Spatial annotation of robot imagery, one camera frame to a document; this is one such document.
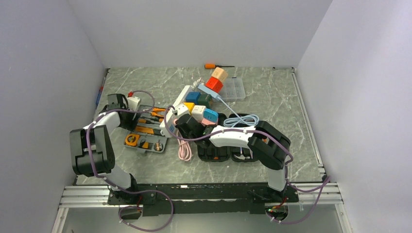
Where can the clear plastic organizer box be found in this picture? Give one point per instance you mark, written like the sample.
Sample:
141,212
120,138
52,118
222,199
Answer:
233,89

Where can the blue red pen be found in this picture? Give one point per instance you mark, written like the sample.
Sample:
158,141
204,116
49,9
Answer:
100,92

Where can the red cube socket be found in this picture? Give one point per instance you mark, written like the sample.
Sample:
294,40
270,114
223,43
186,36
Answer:
214,84

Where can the blue cube socket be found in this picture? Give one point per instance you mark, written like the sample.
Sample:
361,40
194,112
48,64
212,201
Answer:
192,97

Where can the light blue power strip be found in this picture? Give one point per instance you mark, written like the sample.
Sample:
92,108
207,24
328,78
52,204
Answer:
248,120

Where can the yellow cube socket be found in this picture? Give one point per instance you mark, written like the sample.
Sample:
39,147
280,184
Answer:
189,105

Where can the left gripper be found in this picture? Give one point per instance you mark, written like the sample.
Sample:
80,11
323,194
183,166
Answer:
131,124

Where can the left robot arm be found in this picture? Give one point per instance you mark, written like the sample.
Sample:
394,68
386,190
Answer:
92,153

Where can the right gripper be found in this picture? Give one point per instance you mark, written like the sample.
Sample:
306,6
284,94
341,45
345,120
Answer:
184,136

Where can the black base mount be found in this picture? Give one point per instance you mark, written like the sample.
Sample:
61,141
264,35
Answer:
204,198

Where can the orange handled screwdriver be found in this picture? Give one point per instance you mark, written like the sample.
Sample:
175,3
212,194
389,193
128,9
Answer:
213,66

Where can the white cube socket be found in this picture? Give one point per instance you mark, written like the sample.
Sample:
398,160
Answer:
198,112

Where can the dark green cube socket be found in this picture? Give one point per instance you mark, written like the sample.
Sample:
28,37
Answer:
205,100

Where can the black tool case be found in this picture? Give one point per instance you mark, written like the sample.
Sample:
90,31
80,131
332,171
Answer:
221,154

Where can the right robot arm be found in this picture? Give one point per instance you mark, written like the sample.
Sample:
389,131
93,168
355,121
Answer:
264,141

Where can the light blue plug adapter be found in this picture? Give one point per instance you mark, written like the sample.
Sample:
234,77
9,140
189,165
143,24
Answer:
210,115

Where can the beige cube socket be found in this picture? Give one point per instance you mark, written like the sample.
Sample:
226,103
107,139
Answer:
219,74

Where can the grey tool tray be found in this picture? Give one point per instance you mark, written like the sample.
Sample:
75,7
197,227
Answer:
144,132

